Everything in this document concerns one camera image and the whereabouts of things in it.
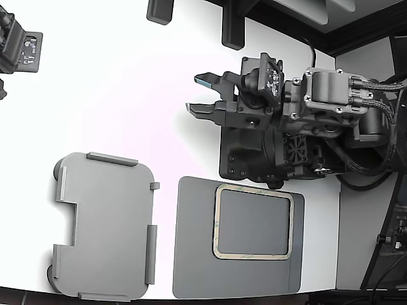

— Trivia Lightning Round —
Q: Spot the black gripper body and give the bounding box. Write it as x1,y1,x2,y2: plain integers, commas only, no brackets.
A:
226,57,284,131

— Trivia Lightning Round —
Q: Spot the thin black cable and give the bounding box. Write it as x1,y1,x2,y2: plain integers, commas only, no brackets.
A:
298,34,317,69

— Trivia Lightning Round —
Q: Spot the black wrist camera circuit board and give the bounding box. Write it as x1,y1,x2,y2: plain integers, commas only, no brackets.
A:
240,52,284,111

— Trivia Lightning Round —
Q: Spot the short black bracket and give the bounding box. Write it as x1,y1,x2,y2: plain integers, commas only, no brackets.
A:
146,0,175,25

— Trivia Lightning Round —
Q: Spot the black camera with circuit board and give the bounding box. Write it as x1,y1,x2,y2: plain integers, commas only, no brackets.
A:
0,0,44,74

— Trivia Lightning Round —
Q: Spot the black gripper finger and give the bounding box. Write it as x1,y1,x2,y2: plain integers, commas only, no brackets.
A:
194,71,240,100
186,100,239,126

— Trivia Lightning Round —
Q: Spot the gray rectangular mat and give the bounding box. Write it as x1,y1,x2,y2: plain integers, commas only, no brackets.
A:
172,175,306,299

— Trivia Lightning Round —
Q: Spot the black clamp with knobs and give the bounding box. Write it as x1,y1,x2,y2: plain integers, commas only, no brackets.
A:
376,206,407,255

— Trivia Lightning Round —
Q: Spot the tan rectangular frame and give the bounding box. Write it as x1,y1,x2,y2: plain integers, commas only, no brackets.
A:
211,184,295,261

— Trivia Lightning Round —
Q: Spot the black metal stand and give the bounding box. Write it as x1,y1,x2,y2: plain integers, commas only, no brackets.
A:
361,177,407,290

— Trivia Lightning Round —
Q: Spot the black six-joint robot arm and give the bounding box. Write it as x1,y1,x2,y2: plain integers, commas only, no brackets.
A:
263,67,407,191

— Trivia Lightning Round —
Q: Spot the black flat panel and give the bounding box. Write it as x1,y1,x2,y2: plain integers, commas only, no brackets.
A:
389,35,407,77

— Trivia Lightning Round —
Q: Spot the gray plastic box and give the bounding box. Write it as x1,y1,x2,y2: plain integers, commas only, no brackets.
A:
46,151,160,302

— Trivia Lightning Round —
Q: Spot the long black bracket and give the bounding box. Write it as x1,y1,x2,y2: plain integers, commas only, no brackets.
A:
221,0,246,51

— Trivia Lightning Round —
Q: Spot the black shelf beam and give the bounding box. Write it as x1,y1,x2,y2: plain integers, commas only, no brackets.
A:
203,0,407,57

